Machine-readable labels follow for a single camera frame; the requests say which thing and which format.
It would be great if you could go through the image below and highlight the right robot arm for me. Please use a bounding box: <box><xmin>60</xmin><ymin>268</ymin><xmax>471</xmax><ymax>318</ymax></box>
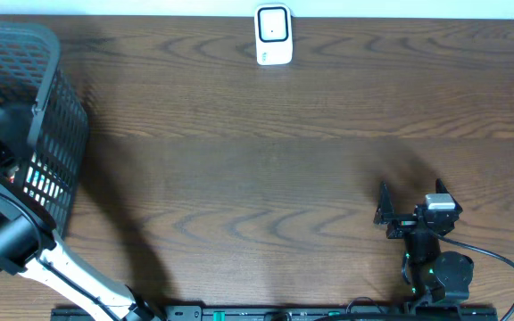
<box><xmin>374</xmin><ymin>179</ymin><xmax>474</xmax><ymax>317</ymax></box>

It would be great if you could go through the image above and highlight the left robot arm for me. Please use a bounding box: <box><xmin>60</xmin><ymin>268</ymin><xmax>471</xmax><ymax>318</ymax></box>
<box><xmin>0</xmin><ymin>175</ymin><xmax>165</xmax><ymax>320</ymax></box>

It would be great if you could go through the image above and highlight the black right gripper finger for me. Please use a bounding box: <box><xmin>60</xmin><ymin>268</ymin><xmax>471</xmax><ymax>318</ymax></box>
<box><xmin>373</xmin><ymin>181</ymin><xmax>394</xmax><ymax>225</ymax></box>
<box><xmin>435</xmin><ymin>178</ymin><xmax>458</xmax><ymax>208</ymax></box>

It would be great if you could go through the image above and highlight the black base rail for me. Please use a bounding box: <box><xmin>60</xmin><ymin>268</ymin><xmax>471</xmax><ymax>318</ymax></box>
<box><xmin>50</xmin><ymin>304</ymin><xmax>500</xmax><ymax>321</ymax></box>

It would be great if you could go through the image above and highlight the grey plastic mesh basket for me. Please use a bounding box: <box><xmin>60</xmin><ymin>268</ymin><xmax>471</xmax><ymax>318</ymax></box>
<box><xmin>0</xmin><ymin>21</ymin><xmax>89</xmax><ymax>235</ymax></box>

